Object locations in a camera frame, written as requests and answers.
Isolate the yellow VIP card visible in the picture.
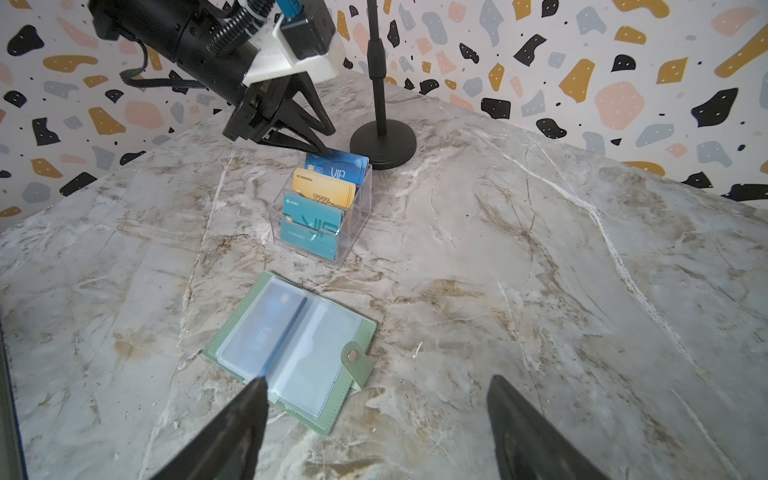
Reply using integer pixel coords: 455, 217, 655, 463
291, 168, 357, 208

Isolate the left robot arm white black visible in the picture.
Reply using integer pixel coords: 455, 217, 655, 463
88, 1, 344, 155

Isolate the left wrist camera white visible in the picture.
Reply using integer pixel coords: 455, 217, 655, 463
243, 1, 345, 86

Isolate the black corrugated cable hose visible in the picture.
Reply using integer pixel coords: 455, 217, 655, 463
206, 0, 278, 59

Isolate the blue VIP card in stand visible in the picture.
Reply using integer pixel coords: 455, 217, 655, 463
304, 149, 369, 186

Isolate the black round microphone stand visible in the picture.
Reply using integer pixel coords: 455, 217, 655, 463
350, 0, 417, 170

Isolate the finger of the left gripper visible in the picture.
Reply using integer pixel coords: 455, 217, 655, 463
287, 72, 336, 136
257, 129, 329, 156

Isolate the blue vip card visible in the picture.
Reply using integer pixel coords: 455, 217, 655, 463
304, 149, 369, 186
215, 277, 308, 380

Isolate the teal VIP card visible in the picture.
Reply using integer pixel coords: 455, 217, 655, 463
280, 192, 345, 261

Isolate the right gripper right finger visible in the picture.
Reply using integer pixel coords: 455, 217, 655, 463
487, 375, 606, 479

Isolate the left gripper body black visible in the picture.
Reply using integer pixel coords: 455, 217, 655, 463
223, 77, 311, 143

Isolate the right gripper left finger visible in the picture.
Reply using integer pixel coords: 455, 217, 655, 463
154, 377, 269, 480

